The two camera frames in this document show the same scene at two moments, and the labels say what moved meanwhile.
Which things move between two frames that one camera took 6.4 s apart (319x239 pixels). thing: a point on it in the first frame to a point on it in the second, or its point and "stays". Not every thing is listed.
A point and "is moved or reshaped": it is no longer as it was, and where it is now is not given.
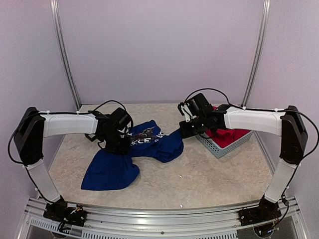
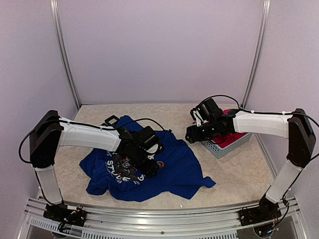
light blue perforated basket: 219,152 stays
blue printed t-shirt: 112,171 is moved or reshaped
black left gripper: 121,151 to 149,171
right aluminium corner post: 259,53 stays
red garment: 223,137 stays
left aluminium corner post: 61,41 stays
